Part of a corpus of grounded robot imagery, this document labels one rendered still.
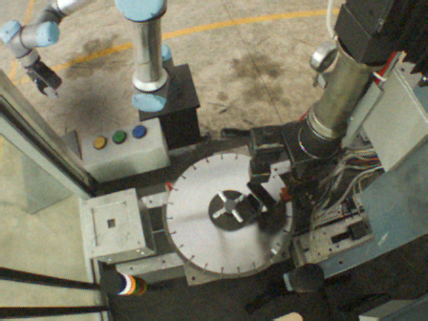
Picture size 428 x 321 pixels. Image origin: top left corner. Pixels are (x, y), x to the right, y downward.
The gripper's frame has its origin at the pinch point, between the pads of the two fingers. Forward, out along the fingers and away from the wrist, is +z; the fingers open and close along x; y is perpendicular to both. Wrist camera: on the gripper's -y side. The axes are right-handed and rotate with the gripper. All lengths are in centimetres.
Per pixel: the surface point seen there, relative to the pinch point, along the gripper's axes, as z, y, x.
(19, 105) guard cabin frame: -32.1, -29.3, 14.4
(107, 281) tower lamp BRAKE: -25, -73, 28
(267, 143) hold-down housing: -34, -83, -8
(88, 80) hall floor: 91, 92, -45
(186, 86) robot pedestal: 16, -32, -39
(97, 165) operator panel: 3.4, -35.2, 9.6
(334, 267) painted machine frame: -13, -108, -2
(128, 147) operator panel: 1.3, -40.9, -1.0
